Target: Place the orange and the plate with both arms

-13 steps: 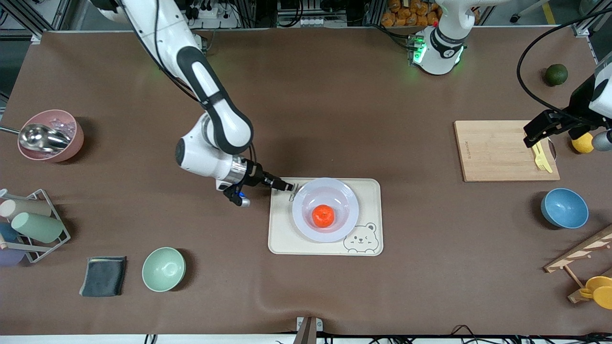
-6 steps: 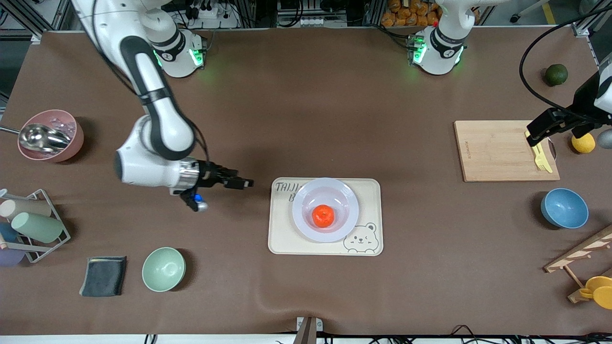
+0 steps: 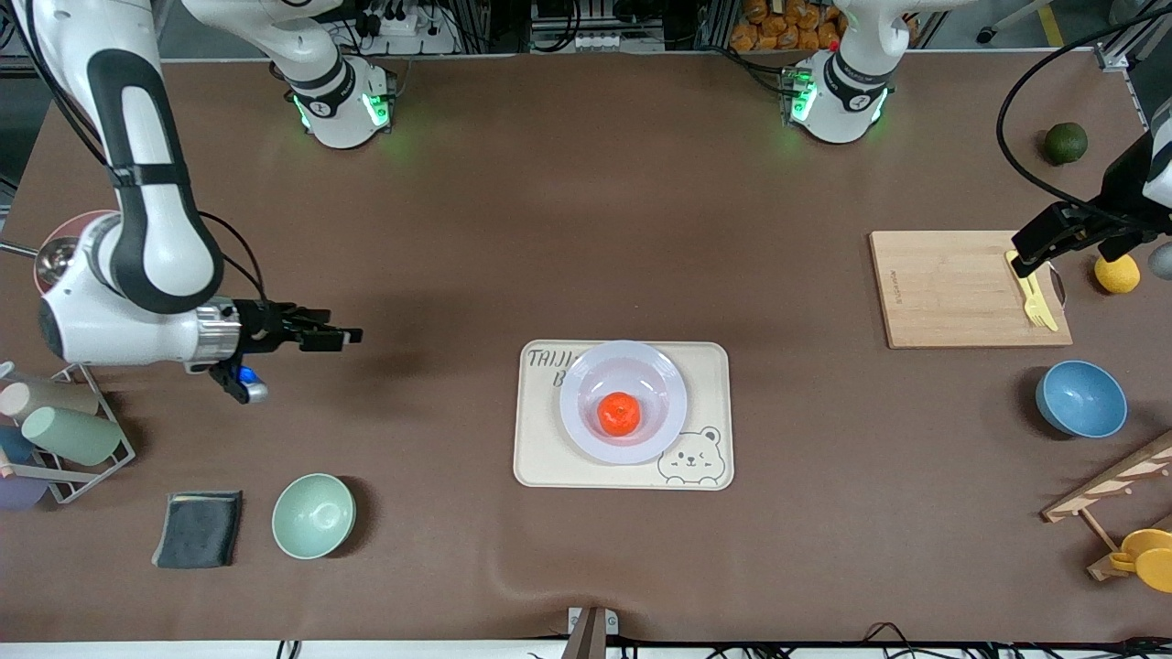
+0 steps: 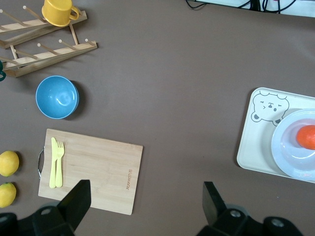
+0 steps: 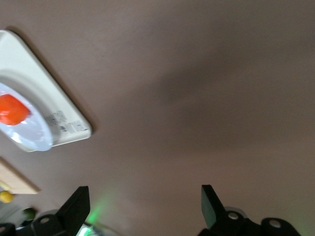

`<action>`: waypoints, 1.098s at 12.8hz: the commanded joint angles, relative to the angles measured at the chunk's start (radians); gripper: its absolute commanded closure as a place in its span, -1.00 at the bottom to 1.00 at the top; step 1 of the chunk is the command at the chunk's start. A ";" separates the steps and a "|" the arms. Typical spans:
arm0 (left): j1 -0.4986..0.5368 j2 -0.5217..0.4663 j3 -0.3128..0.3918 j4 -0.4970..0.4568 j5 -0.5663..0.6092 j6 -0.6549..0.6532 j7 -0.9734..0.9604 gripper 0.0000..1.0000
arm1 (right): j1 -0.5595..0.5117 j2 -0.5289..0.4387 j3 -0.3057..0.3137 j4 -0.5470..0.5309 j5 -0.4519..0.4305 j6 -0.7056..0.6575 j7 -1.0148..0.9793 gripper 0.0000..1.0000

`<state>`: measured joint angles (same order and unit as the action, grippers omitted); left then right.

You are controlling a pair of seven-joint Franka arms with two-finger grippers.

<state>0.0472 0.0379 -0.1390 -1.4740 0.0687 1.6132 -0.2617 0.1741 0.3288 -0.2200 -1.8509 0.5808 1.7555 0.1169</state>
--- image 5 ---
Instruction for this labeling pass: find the yellow lemon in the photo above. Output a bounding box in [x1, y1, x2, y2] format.
[0, 191, 13, 204]

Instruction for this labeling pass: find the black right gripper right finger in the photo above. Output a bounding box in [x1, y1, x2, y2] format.
[198, 184, 248, 236]

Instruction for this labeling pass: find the wooden cutting board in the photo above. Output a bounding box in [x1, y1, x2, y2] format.
[0, 157, 40, 195]

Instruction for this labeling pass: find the cream bear print tray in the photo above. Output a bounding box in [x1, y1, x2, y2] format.
[0, 29, 93, 153]

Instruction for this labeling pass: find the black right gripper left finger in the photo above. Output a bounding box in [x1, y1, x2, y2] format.
[31, 186, 90, 236]

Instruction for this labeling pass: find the orange fruit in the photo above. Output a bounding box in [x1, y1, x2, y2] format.
[0, 93, 32, 126]

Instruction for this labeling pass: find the white round plate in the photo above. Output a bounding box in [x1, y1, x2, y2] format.
[0, 82, 54, 152]

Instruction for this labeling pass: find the green avocado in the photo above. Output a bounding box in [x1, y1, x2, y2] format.
[22, 207, 36, 220]

